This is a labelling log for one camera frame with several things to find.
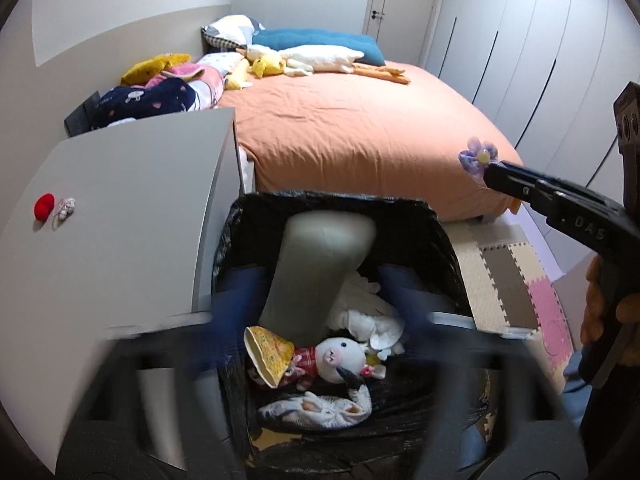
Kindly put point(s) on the small white beige plush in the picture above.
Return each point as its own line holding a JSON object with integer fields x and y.
{"x": 64, "y": 208}

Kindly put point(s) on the grey fish plush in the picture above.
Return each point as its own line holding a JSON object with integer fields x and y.
{"x": 320, "y": 412}

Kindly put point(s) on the purple fabric flower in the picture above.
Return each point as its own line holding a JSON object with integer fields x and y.
{"x": 472, "y": 160}

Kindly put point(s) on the checked white pillow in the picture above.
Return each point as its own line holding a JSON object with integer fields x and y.
{"x": 230, "y": 30}

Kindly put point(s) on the white cloth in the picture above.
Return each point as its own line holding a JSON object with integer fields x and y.
{"x": 370, "y": 325}

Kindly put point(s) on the person's right hand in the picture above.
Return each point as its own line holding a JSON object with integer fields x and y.
{"x": 592, "y": 305}

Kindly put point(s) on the black box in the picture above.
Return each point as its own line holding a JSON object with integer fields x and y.
{"x": 80, "y": 120}

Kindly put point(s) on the navy printed blanket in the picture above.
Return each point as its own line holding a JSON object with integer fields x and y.
{"x": 160, "y": 97}

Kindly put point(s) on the blue pillow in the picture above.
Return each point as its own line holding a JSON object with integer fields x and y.
{"x": 310, "y": 39}

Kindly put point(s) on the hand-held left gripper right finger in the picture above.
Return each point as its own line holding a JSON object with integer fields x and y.
{"x": 410, "y": 290}

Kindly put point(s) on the white door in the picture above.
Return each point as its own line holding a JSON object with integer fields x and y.
{"x": 400, "y": 10}

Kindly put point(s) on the grey soft toy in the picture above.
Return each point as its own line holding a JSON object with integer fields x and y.
{"x": 310, "y": 280}

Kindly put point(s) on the yellow pizza slice plush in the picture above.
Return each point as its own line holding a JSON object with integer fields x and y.
{"x": 267, "y": 355}

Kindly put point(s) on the pale yellow plush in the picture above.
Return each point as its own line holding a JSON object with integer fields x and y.
{"x": 236, "y": 77}

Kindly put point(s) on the yellow duck plush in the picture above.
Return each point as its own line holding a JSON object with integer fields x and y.
{"x": 267, "y": 66}

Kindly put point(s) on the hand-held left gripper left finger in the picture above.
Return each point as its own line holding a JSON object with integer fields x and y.
{"x": 245, "y": 290}

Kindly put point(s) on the bin with black bag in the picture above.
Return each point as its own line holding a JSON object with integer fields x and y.
{"x": 410, "y": 225}

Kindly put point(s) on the pink printed blanket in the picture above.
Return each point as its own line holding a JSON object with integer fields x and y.
{"x": 205, "y": 80}

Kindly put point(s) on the small red plush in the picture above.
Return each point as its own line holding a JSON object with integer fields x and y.
{"x": 44, "y": 207}

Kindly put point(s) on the white pig plush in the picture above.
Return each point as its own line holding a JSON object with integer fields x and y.
{"x": 340, "y": 357}

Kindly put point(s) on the white goose plush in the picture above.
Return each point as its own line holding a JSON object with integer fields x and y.
{"x": 320, "y": 57}

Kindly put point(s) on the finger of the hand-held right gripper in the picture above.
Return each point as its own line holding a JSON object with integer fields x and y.
{"x": 520, "y": 194}
{"x": 520, "y": 174}

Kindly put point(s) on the person's blue jeans leg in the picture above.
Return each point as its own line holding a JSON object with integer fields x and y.
{"x": 577, "y": 375}

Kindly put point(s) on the white wardrobe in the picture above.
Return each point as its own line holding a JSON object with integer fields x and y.
{"x": 525, "y": 35}

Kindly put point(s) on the foam puzzle floor mat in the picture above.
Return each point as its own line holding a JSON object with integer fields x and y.
{"x": 505, "y": 280}

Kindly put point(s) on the bed with orange sheet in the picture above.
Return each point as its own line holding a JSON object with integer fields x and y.
{"x": 360, "y": 130}

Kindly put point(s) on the yellow plush toy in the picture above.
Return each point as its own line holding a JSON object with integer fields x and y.
{"x": 145, "y": 71}

